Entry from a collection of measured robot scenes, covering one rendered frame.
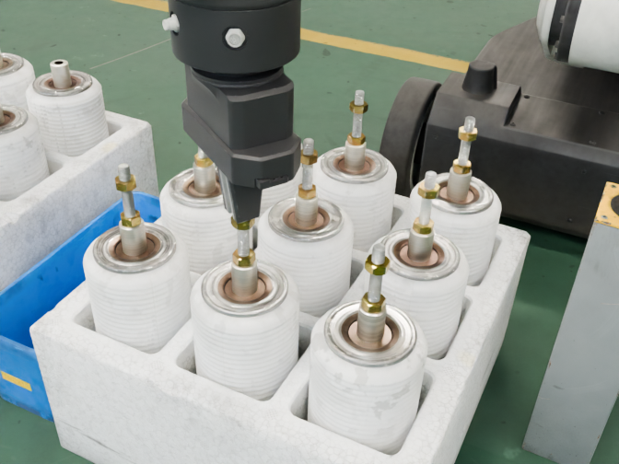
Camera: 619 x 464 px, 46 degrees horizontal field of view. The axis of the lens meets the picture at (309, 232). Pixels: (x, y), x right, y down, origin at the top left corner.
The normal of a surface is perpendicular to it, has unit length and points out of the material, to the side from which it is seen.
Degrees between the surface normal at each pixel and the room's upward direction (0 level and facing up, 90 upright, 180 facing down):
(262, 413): 0
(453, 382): 0
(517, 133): 46
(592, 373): 90
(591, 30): 94
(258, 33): 90
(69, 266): 88
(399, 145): 67
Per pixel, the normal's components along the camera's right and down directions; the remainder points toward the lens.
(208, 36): -0.28, 0.56
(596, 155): -0.28, -0.18
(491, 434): 0.03, -0.80
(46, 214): 0.90, 0.28
